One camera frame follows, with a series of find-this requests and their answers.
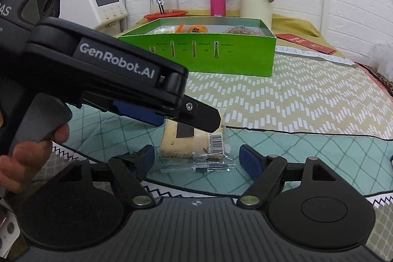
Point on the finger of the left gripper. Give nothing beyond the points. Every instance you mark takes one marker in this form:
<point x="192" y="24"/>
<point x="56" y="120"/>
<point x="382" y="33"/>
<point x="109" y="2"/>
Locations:
<point x="199" y="115"/>
<point x="139" y="113"/>

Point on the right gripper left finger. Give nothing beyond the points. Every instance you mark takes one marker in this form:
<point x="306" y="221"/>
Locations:
<point x="128" y="171"/>

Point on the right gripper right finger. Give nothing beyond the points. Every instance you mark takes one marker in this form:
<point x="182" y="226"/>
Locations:
<point x="266" y="173"/>

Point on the cracker biscuit pack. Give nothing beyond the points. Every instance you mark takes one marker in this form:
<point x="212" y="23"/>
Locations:
<point x="184" y="148"/>

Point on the orange striped snack bag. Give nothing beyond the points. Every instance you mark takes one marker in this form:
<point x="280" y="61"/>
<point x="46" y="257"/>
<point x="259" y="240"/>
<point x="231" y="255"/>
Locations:
<point x="191" y="29"/>

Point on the pink edged snack packet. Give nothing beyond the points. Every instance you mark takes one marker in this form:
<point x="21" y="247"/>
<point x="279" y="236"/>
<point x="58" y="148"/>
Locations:
<point x="241" y="30"/>

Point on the person's left hand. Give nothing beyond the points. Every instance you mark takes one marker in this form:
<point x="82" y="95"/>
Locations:
<point x="19" y="169"/>

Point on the teal diamond pattern mat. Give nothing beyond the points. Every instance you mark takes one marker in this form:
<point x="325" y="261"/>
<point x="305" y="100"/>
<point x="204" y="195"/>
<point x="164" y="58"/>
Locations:
<point x="362" y="161"/>

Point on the green cardboard box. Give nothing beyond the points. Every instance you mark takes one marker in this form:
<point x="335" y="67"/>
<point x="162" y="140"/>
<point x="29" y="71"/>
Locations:
<point x="212" y="52"/>

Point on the white water dispenser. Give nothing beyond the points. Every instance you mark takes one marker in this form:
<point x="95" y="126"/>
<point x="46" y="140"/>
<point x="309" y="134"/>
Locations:
<point x="106" y="16"/>

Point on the chevron pattern mat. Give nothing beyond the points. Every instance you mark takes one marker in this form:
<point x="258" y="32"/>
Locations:
<point x="303" y="94"/>

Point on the red plastic basket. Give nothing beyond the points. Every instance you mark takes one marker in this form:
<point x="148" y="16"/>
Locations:
<point x="174" y="13"/>

